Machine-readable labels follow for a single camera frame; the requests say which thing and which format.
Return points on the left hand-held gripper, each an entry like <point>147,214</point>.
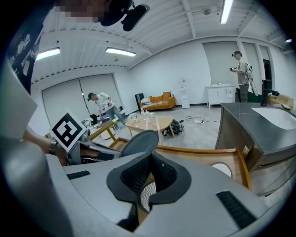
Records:
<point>67,130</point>

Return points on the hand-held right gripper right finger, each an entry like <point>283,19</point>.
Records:
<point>208,203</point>

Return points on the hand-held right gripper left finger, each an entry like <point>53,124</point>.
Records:
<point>92,185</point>

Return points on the person's left forearm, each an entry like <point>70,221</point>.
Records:
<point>37,143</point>

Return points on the person's left hand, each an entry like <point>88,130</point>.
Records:
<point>90,154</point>

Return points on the wooden tray cart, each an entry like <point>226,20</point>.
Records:
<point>196,157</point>

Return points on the black side table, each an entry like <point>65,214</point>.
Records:
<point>139,100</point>

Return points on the oval wooden coffee table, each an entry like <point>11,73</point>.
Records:
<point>162,122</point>

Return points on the striped blanket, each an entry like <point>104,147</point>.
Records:
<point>155,103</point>

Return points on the black bag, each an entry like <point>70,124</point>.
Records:
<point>173,128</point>

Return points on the orange sofa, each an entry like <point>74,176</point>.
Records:
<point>159,104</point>

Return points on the dark vanity cabinet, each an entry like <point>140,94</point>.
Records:
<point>242,139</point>

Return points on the white power strip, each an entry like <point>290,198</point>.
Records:
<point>198,121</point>

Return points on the white water dispenser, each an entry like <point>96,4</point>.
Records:
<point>185,97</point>

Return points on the ceiling light panel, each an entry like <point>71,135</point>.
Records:
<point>120,51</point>
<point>47,54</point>
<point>226,11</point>

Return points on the white cabinet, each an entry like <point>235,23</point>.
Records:
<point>219,95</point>

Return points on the white sink basin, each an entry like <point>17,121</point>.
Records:
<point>277,118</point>

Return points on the cardboard box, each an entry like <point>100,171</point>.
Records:
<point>281,99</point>

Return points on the person's black floral shirt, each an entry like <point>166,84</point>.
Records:
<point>25,46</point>

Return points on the black door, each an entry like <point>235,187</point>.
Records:
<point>267,69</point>

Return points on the black head camera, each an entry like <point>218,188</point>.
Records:
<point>134,17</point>

